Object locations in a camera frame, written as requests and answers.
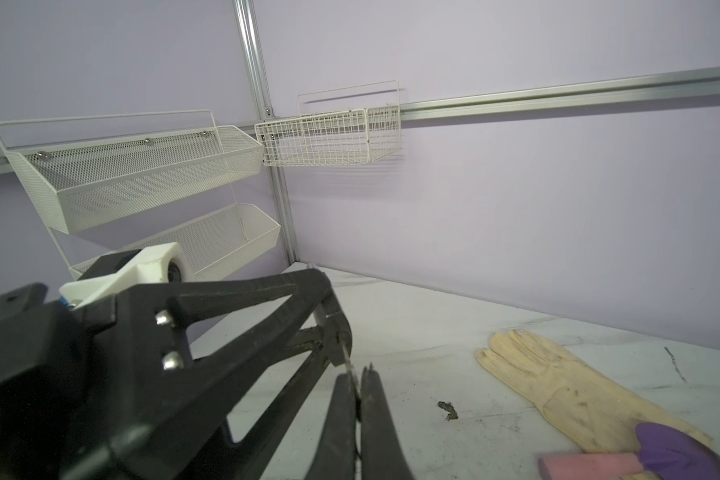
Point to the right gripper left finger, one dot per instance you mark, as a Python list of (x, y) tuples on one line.
[(335, 456)]

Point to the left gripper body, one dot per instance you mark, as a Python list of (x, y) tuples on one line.
[(78, 386)]

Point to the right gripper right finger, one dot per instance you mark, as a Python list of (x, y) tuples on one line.
[(381, 454)]

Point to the key with ring middle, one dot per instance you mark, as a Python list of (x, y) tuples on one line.
[(350, 371)]

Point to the dark debris on table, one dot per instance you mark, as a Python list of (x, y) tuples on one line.
[(449, 409)]

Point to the cream leather glove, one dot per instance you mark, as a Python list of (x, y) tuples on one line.
[(594, 412)]

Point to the white mesh two-tier shelf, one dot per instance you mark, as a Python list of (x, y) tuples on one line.
[(79, 184)]

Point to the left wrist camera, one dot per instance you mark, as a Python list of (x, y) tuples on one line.
[(113, 273)]

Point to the white wire basket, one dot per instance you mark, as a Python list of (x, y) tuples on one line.
[(348, 126)]

